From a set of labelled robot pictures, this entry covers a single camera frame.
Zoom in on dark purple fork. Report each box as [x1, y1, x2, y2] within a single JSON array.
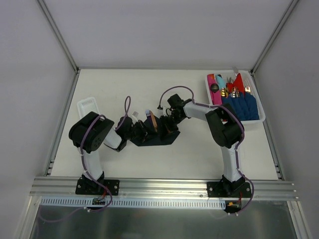
[[146, 109, 152, 120]]

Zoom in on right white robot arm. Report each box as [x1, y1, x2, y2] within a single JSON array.
[[160, 94, 245, 197]]

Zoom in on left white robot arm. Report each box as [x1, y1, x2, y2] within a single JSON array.
[[68, 111, 152, 194]]

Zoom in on pink rolled napkin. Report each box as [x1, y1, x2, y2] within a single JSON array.
[[207, 74, 222, 105]]

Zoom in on cyan rolled napkin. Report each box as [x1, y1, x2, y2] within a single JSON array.
[[215, 74, 226, 90]]

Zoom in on red rolled napkin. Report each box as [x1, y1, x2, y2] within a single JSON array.
[[226, 73, 245, 93]]

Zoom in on small white utensil tray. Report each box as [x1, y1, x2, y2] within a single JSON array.
[[77, 97, 100, 119]]

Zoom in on large white basket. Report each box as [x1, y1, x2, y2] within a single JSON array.
[[205, 71, 266, 124]]

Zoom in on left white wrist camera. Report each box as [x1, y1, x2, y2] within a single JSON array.
[[131, 111, 139, 123]]

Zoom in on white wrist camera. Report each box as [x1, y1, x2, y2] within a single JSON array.
[[131, 111, 139, 123], [158, 105, 171, 117]]

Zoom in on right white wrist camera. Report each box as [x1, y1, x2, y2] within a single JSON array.
[[158, 105, 171, 117]]

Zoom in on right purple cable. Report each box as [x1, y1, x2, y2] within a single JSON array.
[[158, 86, 255, 217]]

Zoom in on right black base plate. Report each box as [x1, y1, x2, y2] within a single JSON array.
[[206, 181, 252, 198]]

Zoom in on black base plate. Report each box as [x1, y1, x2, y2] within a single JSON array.
[[75, 176, 120, 196], [206, 181, 252, 198]]

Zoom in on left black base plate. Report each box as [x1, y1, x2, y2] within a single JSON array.
[[75, 176, 120, 196]]

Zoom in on white slotted cable duct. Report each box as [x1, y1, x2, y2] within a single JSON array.
[[40, 197, 226, 210]]

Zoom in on aluminium mounting rail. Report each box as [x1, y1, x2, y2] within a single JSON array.
[[29, 176, 300, 201]]

